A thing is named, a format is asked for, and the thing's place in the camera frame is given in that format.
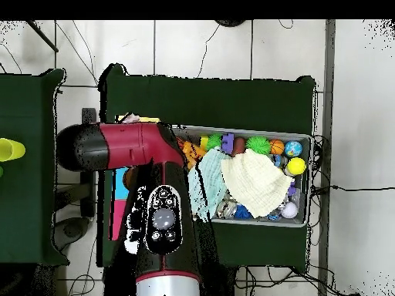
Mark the wooden box with three holes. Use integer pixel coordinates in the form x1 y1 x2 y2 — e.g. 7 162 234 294
109 114 162 241

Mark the orange plastic building block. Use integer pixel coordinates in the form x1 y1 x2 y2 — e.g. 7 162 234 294
181 140 207 170

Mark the mint green muslin cloth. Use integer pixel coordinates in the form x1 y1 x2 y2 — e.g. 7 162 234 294
187 147 231 223

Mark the small green spiky ball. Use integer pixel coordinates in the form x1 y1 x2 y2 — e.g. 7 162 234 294
205 133 224 151

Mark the purple plastic building block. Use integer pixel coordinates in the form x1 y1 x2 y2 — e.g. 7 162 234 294
221 133 235 154

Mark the brown toy football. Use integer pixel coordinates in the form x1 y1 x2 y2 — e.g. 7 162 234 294
229 137 247 157

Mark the cream yellow muslin cloth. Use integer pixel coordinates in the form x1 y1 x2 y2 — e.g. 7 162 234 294
220 148 293 219

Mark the dark green tablecloth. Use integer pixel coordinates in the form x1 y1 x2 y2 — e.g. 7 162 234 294
0 68 69 266
96 62 317 274

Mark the large green spiky ball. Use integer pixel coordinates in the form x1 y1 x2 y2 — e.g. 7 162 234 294
245 135 272 156

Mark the orange mini basketball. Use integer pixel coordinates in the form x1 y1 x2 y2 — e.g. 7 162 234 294
268 139 285 156

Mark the blue globe print ball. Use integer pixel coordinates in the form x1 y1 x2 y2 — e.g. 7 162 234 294
284 140 303 158

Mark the yellow plastic ball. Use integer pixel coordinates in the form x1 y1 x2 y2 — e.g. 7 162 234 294
285 156 307 177

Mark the black round stand base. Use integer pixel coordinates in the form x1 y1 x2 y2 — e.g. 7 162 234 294
214 19 248 28

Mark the yellow-green plastic cup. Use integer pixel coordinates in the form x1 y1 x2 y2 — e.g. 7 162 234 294
0 137 26 163

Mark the black metal rod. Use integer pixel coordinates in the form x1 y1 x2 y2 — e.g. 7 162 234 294
25 19 59 53

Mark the silver wire mesh bin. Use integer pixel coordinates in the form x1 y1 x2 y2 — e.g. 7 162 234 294
171 124 314 228

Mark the black power cable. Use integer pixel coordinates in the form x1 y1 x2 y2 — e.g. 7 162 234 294
311 183 395 195

